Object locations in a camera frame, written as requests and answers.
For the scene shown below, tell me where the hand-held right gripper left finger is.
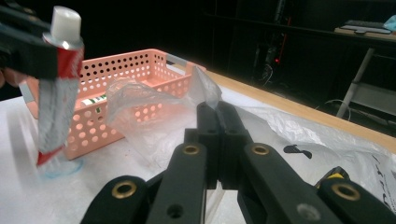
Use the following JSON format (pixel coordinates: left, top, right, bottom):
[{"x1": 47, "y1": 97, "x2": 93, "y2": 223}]
[{"x1": 184, "y1": 102, "x2": 222, "y2": 190}]

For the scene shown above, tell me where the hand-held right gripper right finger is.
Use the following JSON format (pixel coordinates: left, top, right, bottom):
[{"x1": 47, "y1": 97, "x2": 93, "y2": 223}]
[{"x1": 216, "y1": 100, "x2": 254, "y2": 191}]

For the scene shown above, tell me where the white tube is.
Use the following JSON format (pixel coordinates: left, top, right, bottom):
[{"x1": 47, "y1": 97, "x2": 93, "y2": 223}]
[{"x1": 36, "y1": 6, "x2": 85, "y2": 167}]

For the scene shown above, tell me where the clear plastic bag yellow smiley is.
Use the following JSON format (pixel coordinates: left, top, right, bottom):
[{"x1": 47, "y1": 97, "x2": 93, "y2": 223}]
[{"x1": 106, "y1": 64, "x2": 396, "y2": 224}]

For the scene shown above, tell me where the white bottle green label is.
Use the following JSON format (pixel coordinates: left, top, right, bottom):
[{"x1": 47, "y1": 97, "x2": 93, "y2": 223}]
[{"x1": 81, "y1": 94, "x2": 108, "y2": 108}]

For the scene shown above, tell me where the pink perforated plastic basket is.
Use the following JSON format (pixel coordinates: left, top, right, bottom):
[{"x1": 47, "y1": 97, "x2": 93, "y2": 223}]
[{"x1": 19, "y1": 49, "x2": 207, "y2": 161}]

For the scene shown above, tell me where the black computer tower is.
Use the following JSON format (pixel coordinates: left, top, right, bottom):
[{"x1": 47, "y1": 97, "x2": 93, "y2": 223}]
[{"x1": 255, "y1": 0, "x2": 293, "y2": 82}]

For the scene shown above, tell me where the white table mat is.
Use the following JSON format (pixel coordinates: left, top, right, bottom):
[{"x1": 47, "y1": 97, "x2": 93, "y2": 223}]
[{"x1": 0, "y1": 85, "x2": 316, "y2": 224}]

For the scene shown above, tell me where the pale blue wrapper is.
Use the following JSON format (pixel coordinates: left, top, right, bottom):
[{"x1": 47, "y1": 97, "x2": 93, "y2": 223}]
[{"x1": 383, "y1": 14, "x2": 396, "y2": 33}]

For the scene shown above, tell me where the white floor cable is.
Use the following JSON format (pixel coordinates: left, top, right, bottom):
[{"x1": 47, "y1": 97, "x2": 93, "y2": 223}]
[{"x1": 316, "y1": 98, "x2": 353, "y2": 121}]

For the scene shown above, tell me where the white desk frame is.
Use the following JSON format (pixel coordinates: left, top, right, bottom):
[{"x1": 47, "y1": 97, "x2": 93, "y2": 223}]
[{"x1": 334, "y1": 26, "x2": 396, "y2": 125}]

